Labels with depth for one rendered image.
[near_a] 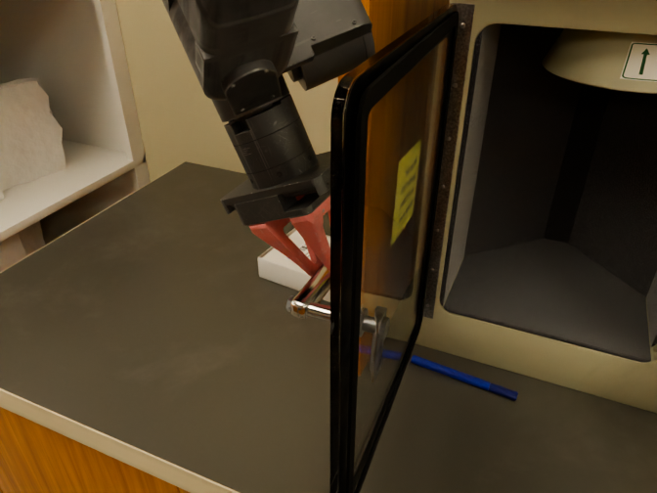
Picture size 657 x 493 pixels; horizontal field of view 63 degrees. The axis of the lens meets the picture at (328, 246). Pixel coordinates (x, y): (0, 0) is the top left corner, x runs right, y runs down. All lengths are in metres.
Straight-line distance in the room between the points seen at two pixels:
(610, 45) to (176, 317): 0.66
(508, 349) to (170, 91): 0.96
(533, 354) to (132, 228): 0.75
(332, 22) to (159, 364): 0.53
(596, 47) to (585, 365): 0.37
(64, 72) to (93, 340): 0.89
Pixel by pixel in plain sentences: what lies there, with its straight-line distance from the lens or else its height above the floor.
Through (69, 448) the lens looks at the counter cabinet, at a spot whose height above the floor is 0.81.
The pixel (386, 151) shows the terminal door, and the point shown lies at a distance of 0.38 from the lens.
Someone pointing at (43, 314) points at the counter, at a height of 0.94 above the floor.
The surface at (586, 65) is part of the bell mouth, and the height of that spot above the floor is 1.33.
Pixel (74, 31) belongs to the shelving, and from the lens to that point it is 1.51.
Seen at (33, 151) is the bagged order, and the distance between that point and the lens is 1.42.
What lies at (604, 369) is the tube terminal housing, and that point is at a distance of 0.76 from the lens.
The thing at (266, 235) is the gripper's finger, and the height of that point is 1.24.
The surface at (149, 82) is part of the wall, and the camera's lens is 1.40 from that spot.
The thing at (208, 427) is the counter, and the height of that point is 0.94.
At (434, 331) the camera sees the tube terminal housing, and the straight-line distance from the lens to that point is 0.76.
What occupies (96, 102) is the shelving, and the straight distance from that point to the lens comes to 1.53.
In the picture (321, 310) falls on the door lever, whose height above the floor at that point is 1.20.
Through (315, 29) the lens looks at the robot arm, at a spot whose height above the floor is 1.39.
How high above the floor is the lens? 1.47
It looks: 32 degrees down
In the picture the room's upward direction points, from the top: straight up
